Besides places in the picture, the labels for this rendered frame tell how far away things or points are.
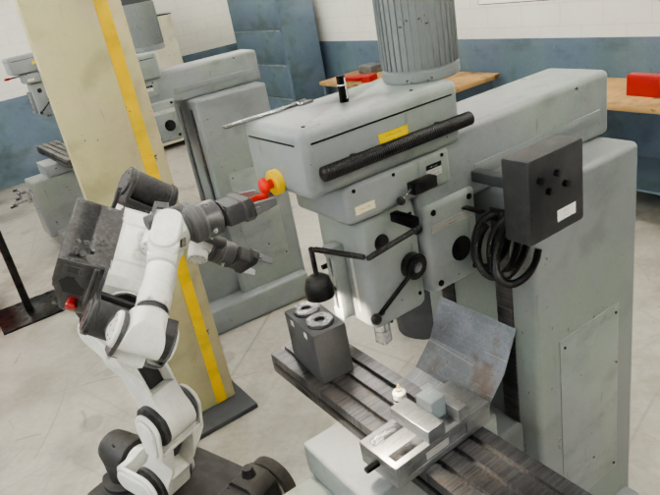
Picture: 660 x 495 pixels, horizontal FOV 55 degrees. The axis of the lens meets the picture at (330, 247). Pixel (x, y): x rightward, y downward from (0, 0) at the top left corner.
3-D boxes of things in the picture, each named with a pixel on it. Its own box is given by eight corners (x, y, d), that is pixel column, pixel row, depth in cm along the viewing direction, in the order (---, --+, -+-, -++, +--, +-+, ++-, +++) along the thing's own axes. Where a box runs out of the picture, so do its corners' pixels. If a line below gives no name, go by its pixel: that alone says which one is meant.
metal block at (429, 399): (433, 421, 170) (430, 404, 167) (417, 412, 174) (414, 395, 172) (447, 412, 172) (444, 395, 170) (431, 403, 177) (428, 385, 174)
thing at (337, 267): (344, 320, 167) (330, 248, 158) (335, 315, 170) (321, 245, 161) (356, 313, 169) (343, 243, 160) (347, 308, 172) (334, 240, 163)
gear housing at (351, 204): (351, 229, 147) (344, 189, 143) (296, 207, 166) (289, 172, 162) (454, 183, 163) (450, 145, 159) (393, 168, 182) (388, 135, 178)
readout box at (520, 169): (535, 248, 147) (531, 163, 138) (505, 240, 154) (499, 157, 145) (588, 219, 156) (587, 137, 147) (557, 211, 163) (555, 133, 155)
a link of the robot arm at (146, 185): (112, 210, 182) (136, 190, 173) (117, 185, 186) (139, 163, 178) (148, 224, 189) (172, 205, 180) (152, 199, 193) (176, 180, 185)
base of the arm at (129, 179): (106, 211, 179) (123, 203, 171) (118, 171, 183) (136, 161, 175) (153, 230, 188) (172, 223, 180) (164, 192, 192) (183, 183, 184)
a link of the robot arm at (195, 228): (210, 222, 143) (164, 240, 138) (209, 250, 152) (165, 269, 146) (187, 190, 148) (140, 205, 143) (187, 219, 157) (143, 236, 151)
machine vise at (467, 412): (399, 490, 161) (393, 458, 156) (361, 461, 172) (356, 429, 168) (491, 420, 178) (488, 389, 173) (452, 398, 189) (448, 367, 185)
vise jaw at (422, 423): (429, 445, 164) (427, 432, 162) (391, 418, 175) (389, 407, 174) (446, 432, 167) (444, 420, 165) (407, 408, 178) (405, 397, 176)
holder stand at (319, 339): (322, 385, 206) (311, 333, 198) (294, 356, 224) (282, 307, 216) (354, 369, 211) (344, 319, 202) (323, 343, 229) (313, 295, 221)
